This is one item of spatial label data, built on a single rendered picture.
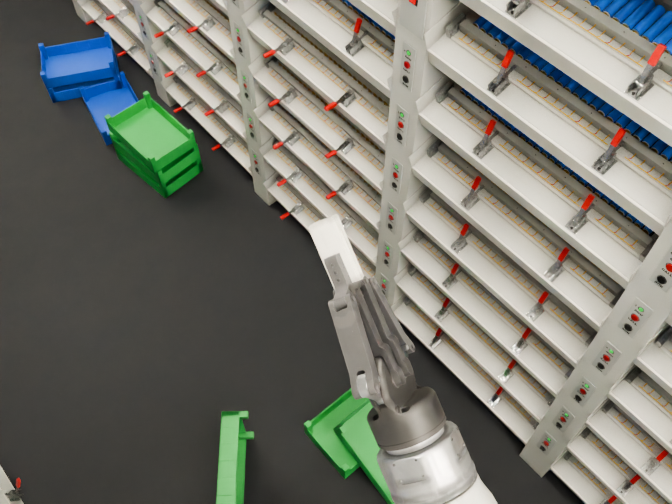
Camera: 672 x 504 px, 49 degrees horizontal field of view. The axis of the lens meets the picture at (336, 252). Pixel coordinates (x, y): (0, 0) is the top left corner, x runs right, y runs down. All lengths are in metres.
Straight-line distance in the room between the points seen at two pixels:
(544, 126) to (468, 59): 0.22
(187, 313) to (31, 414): 0.60
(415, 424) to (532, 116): 0.91
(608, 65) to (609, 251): 0.42
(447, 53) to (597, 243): 0.50
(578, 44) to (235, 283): 1.71
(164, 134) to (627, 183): 1.99
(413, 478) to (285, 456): 1.73
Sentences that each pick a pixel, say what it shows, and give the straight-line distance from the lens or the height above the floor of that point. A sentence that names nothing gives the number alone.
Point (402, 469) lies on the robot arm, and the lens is 0.75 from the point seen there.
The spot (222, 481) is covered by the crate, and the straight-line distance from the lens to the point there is 2.25.
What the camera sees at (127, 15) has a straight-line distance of 3.34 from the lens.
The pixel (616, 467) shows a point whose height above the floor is 0.32.
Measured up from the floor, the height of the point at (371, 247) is 0.31.
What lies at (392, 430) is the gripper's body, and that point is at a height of 1.64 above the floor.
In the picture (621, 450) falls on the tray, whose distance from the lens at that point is 2.08.
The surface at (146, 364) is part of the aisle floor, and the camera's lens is 2.66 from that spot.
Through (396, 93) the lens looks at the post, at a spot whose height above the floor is 1.08.
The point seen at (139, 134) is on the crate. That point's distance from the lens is 3.04.
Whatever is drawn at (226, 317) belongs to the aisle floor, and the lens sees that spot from 2.69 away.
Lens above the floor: 2.34
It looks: 57 degrees down
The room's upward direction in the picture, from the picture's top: straight up
